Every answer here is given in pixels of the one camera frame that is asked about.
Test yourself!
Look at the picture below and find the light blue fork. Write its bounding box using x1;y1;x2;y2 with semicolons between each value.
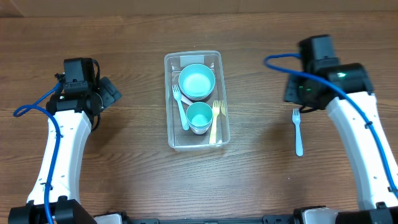
292;108;303;157
172;85;190;131

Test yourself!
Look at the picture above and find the white plastic spoon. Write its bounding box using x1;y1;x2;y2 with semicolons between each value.
181;95;193;106

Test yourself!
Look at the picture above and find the yellow fork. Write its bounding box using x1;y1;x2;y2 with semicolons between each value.
209;100;226;144

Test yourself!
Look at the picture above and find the light blue bowl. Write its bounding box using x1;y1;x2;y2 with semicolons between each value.
178;63;215;96

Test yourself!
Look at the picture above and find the teal bowl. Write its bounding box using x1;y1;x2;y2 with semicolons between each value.
183;93;211;101

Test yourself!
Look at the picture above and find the green cup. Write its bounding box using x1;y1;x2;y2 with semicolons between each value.
186;102;213;128

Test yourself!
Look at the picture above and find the pink cup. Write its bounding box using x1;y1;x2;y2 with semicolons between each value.
190;124;211;135

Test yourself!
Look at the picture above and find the blue cup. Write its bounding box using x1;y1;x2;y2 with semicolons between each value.
189;123;211;132

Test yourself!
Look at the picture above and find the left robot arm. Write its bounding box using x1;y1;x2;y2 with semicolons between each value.
8;58;124;224

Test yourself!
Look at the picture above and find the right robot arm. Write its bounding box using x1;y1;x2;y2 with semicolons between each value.
264;35;397;223

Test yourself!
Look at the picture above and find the clear plastic container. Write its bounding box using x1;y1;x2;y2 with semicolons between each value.
164;50;231;151

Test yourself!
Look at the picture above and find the left blue cable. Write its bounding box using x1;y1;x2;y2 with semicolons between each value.
12;81;65;224

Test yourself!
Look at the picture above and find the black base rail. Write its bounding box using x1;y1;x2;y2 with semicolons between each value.
93;211;349;224

